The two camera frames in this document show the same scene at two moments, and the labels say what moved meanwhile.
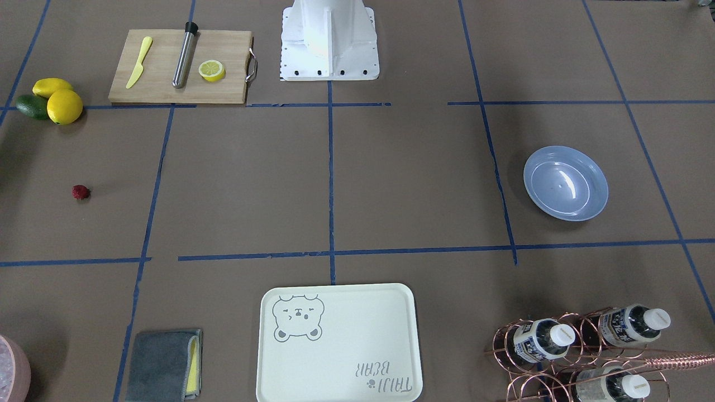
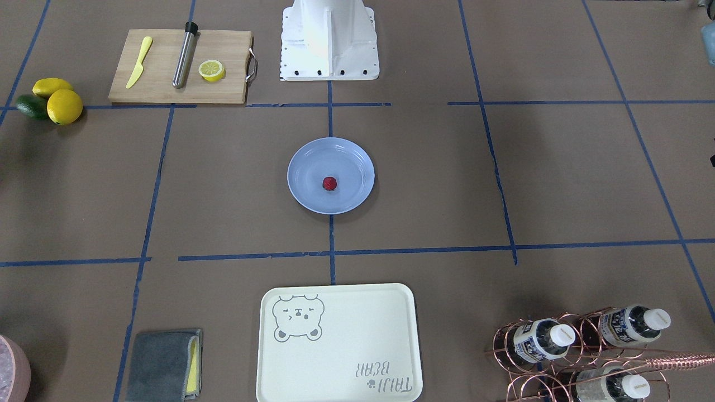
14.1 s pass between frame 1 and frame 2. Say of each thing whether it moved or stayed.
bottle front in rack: stayed
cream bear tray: stayed
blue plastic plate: moved
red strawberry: moved
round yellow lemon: stayed
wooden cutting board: stayed
